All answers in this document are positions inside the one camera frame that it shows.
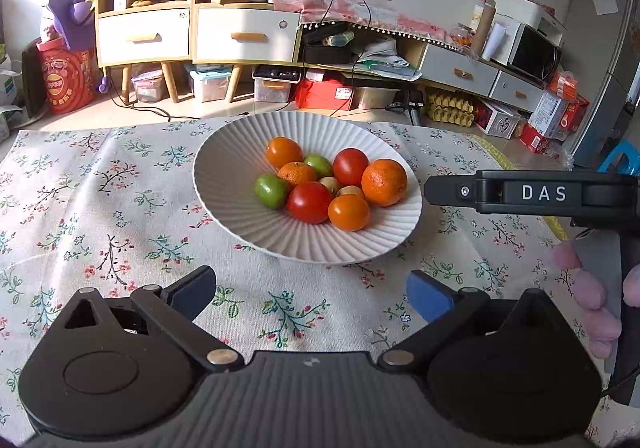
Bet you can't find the cardboard tube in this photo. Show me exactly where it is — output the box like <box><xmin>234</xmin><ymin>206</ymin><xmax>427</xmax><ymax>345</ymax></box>
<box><xmin>470</xmin><ymin>4</ymin><xmax>497</xmax><ymax>56</ymax></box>

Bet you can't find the yellow undercloth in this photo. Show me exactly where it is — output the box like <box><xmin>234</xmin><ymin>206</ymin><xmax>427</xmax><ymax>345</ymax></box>
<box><xmin>467</xmin><ymin>133</ymin><xmax>576</xmax><ymax>241</ymax></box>

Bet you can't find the grey refrigerator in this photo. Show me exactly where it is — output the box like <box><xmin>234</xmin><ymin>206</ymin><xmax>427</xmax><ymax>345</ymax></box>
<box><xmin>570</xmin><ymin>0</ymin><xmax>640</xmax><ymax>166</ymax></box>

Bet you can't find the red round tub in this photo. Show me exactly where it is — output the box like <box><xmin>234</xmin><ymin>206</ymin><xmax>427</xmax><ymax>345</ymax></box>
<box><xmin>36</xmin><ymin>37</ymin><xmax>96</xmax><ymax>115</ymax></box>

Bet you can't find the pink fringed cloth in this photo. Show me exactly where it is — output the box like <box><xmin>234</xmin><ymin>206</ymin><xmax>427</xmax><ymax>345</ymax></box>
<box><xmin>267</xmin><ymin>0</ymin><xmax>476</xmax><ymax>49</ymax></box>

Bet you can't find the green lime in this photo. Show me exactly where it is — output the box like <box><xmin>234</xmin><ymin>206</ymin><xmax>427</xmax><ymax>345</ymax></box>
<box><xmin>303</xmin><ymin>154</ymin><xmax>334</xmax><ymax>179</ymax></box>
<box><xmin>254</xmin><ymin>173</ymin><xmax>290</xmax><ymax>210</ymax></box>

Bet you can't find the red tomato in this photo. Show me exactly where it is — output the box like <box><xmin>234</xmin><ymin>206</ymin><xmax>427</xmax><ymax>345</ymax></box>
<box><xmin>332</xmin><ymin>148</ymin><xmax>370</xmax><ymax>187</ymax></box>
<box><xmin>286</xmin><ymin>181</ymin><xmax>333</xmax><ymax>225</ymax></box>

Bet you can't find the glass jar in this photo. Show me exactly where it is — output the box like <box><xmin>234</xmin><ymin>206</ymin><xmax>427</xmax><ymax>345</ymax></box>
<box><xmin>450</xmin><ymin>23</ymin><xmax>473</xmax><ymax>48</ymax></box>

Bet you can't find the floral tablecloth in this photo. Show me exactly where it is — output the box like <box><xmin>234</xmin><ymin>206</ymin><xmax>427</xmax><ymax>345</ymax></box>
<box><xmin>0</xmin><ymin>115</ymin><xmax>621</xmax><ymax>448</ymax></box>

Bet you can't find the purple plush toy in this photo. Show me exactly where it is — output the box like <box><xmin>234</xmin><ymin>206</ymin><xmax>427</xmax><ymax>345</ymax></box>
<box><xmin>47</xmin><ymin>0</ymin><xmax>96</xmax><ymax>52</ymax></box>

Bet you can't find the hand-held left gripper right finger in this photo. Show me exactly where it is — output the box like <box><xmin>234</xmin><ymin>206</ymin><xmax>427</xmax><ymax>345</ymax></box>
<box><xmin>377</xmin><ymin>269</ymin><xmax>568</xmax><ymax>373</ymax></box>

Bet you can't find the black microwave oven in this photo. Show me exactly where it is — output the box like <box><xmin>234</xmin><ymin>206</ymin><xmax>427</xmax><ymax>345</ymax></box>
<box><xmin>505</xmin><ymin>23</ymin><xmax>563</xmax><ymax>84</ymax></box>

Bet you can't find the black flat box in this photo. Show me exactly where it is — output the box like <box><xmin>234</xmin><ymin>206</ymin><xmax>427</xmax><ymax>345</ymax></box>
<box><xmin>304</xmin><ymin>43</ymin><xmax>353</xmax><ymax>65</ymax></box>

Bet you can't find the white patterned box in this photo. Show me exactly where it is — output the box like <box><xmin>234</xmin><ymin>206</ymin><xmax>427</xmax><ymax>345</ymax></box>
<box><xmin>477</xmin><ymin>101</ymin><xmax>523</xmax><ymax>138</ymax></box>

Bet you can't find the white and blue box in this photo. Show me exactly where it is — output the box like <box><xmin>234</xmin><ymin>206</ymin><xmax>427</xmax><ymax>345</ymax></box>
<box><xmin>527</xmin><ymin>92</ymin><xmax>568</xmax><ymax>139</ymax></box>

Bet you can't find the white cabinet drawer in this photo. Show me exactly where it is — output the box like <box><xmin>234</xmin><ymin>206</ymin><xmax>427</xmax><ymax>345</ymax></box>
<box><xmin>97</xmin><ymin>8</ymin><xmax>191</xmax><ymax>65</ymax></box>
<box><xmin>195</xmin><ymin>7</ymin><xmax>300</xmax><ymax>63</ymax></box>

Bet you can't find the blue plastic stool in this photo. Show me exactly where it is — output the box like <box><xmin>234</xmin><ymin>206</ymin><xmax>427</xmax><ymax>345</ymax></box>
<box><xmin>597</xmin><ymin>138</ymin><xmax>640</xmax><ymax>174</ymax></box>

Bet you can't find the black power cable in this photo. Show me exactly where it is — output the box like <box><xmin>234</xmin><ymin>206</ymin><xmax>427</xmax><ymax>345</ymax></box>
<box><xmin>300</xmin><ymin>0</ymin><xmax>373</xmax><ymax>114</ymax></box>

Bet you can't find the large orange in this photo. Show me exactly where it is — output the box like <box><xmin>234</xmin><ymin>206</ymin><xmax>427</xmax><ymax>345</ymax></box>
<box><xmin>361</xmin><ymin>158</ymin><xmax>408</xmax><ymax>207</ymax></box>

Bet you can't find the red carton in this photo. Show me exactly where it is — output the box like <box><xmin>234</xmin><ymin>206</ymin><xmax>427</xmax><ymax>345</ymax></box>
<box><xmin>562</xmin><ymin>96</ymin><xmax>590</xmax><ymax>131</ymax></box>

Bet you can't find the white ribbed plate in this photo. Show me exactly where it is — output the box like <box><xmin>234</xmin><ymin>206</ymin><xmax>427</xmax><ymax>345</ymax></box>
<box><xmin>192</xmin><ymin>111</ymin><xmax>423</xmax><ymax>265</ymax></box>

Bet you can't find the clear food container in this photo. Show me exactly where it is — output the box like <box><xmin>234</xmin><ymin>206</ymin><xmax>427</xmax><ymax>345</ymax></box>
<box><xmin>352</xmin><ymin>86</ymin><xmax>401</xmax><ymax>110</ymax></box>

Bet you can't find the orange snack packet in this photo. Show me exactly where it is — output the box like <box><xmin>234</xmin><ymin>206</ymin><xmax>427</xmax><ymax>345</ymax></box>
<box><xmin>547</xmin><ymin>71</ymin><xmax>578</xmax><ymax>102</ymax></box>

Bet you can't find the clear storage box black lid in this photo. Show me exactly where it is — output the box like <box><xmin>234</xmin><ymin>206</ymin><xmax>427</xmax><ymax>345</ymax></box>
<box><xmin>252</xmin><ymin>66</ymin><xmax>302</xmax><ymax>103</ymax></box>

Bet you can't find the red gift box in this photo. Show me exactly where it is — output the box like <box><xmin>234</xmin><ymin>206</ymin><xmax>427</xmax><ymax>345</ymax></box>
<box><xmin>520</xmin><ymin>123</ymin><xmax>553</xmax><ymax>154</ymax></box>

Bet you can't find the low white drawer cabinet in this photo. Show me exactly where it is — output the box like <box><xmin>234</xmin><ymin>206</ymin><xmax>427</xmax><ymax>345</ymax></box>
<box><xmin>417</xmin><ymin>43</ymin><xmax>546</xmax><ymax>114</ymax></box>

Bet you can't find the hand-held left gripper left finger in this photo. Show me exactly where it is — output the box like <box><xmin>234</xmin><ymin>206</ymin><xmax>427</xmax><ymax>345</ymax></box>
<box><xmin>64</xmin><ymin>265</ymin><xmax>246</xmax><ymax>374</ymax></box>

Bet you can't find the white appliance box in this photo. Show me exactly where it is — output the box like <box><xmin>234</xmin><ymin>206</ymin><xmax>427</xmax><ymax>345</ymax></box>
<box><xmin>492</xmin><ymin>0</ymin><xmax>568</xmax><ymax>32</ymax></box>

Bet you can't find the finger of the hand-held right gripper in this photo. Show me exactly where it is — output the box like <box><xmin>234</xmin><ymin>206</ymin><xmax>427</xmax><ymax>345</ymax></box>
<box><xmin>424</xmin><ymin>174</ymin><xmax>477</xmax><ymax>214</ymax></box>

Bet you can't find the small mandarin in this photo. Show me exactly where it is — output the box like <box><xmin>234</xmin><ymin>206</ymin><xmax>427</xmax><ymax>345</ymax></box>
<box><xmin>277</xmin><ymin>161</ymin><xmax>319</xmax><ymax>189</ymax></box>

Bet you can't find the person's right hand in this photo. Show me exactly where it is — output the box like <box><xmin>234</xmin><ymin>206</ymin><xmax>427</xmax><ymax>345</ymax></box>
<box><xmin>552</xmin><ymin>242</ymin><xmax>640</xmax><ymax>360</ymax></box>

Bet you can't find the black handheld device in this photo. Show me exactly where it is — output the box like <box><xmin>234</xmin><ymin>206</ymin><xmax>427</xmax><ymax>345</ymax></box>
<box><xmin>387</xmin><ymin>91</ymin><xmax>426</xmax><ymax>126</ymax></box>

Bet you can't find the clear storage box blue lid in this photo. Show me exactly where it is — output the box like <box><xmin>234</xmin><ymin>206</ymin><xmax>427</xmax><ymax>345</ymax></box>
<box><xmin>187</xmin><ymin>66</ymin><xmax>232</xmax><ymax>102</ymax></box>

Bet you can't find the pile of papers and cloths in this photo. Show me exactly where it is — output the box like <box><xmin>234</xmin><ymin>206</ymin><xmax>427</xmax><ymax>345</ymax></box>
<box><xmin>350</xmin><ymin>36</ymin><xmax>423</xmax><ymax>82</ymax></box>

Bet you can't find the black bag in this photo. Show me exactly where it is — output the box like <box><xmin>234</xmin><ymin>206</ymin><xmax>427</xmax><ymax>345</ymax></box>
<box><xmin>21</xmin><ymin>41</ymin><xmax>48</xmax><ymax>118</ymax></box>

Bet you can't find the rolled white paper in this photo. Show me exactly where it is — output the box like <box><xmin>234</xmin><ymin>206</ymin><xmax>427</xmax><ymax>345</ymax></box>
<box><xmin>482</xmin><ymin>22</ymin><xmax>507</xmax><ymax>62</ymax></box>

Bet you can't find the egg carton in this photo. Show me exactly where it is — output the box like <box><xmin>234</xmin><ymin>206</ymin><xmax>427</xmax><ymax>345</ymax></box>
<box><xmin>425</xmin><ymin>91</ymin><xmax>478</xmax><ymax>125</ymax></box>

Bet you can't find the red flat box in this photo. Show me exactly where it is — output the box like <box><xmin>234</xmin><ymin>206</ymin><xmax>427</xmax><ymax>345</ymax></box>
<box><xmin>295</xmin><ymin>78</ymin><xmax>356</xmax><ymax>110</ymax></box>

